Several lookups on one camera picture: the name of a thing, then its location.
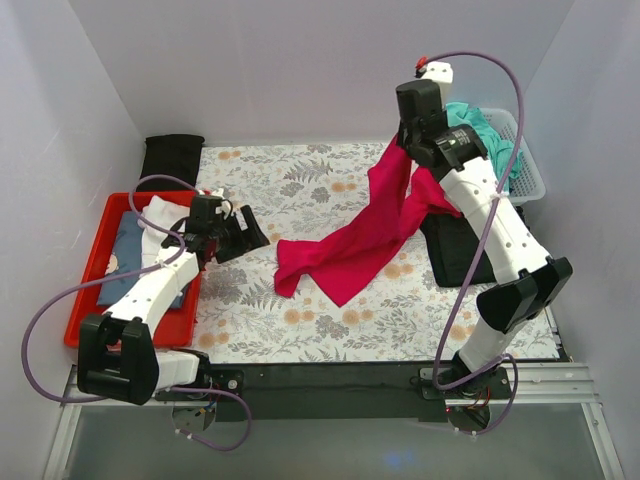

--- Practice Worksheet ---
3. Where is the red t shirt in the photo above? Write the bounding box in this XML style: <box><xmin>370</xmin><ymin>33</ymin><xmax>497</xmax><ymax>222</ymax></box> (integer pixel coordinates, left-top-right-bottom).
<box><xmin>274</xmin><ymin>141</ymin><xmax>461</xmax><ymax>307</ymax></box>

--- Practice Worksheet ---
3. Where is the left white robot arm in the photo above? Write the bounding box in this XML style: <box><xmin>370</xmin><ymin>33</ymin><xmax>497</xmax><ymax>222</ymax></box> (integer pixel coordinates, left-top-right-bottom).
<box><xmin>77</xmin><ymin>194</ymin><xmax>269</xmax><ymax>405</ymax></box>

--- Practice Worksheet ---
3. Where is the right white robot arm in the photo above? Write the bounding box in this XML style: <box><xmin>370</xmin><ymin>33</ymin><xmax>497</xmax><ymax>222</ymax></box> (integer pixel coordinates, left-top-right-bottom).
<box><xmin>396</xmin><ymin>79</ymin><xmax>573</xmax><ymax>393</ymax></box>

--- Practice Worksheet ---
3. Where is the black cloth back left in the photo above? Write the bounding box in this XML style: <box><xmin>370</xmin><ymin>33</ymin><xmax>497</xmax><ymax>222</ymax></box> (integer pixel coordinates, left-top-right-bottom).
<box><xmin>140</xmin><ymin>134</ymin><xmax>205</xmax><ymax>187</ymax></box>

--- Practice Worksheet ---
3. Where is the black cloth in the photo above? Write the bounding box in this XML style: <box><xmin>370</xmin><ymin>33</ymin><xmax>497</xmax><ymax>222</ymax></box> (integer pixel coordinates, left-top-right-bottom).
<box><xmin>140</xmin><ymin>134</ymin><xmax>205</xmax><ymax>187</ymax></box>
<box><xmin>420</xmin><ymin>214</ymin><xmax>479</xmax><ymax>288</ymax></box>

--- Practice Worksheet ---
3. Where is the folded blue t shirt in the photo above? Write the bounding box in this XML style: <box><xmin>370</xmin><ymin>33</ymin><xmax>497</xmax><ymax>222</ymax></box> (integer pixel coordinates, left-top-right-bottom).
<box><xmin>97</xmin><ymin>211</ymin><xmax>167</xmax><ymax>307</ymax></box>

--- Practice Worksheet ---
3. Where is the teal t shirt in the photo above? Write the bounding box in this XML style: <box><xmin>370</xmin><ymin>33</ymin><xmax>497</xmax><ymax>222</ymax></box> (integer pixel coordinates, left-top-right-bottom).
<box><xmin>445</xmin><ymin>102</ymin><xmax>517</xmax><ymax>180</ymax></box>

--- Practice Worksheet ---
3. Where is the red plastic tray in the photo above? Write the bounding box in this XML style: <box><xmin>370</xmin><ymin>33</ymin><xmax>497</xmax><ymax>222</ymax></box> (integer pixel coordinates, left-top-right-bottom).
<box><xmin>63</xmin><ymin>191</ymin><xmax>204</xmax><ymax>349</ymax></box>

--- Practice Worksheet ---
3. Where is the black cloth right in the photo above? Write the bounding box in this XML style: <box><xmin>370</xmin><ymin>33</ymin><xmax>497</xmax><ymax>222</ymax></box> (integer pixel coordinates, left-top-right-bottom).
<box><xmin>420</xmin><ymin>214</ymin><xmax>479</xmax><ymax>288</ymax></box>

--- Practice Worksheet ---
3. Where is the white plastic basket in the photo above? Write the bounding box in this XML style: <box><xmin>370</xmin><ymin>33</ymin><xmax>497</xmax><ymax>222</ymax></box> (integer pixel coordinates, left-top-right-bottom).
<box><xmin>480</xmin><ymin>107</ymin><xmax>546</xmax><ymax>206</ymax></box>

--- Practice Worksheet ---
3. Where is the floral patterned mat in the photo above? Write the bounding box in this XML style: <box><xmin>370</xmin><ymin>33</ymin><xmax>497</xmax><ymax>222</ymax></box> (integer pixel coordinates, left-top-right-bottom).
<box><xmin>192</xmin><ymin>142</ymin><xmax>561</xmax><ymax>364</ymax></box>

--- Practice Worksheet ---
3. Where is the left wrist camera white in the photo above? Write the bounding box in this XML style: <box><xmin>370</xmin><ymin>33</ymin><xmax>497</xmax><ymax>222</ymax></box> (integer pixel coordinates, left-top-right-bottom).
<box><xmin>197</xmin><ymin>188</ymin><xmax>226</xmax><ymax>199</ymax></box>

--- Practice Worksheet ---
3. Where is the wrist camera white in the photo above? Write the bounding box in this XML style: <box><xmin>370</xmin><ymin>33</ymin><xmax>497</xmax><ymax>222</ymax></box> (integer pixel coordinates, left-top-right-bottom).
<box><xmin>197</xmin><ymin>188</ymin><xmax>226</xmax><ymax>199</ymax></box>
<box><xmin>419</xmin><ymin>61</ymin><xmax>454</xmax><ymax>98</ymax></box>

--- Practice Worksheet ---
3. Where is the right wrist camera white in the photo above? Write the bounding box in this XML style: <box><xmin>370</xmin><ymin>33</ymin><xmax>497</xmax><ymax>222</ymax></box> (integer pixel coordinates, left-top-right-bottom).
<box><xmin>419</xmin><ymin>61</ymin><xmax>454</xmax><ymax>98</ymax></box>

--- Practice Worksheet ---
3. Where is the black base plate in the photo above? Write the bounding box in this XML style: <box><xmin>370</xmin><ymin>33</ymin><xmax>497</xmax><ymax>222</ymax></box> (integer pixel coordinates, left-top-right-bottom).
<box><xmin>154</xmin><ymin>360</ymin><xmax>514</xmax><ymax>424</ymax></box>

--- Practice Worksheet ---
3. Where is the aluminium frame rail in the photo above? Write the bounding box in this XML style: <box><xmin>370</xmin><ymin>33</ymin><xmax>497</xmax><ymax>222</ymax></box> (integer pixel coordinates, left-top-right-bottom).
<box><xmin>45</xmin><ymin>362</ymin><xmax>623</xmax><ymax>479</ymax></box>

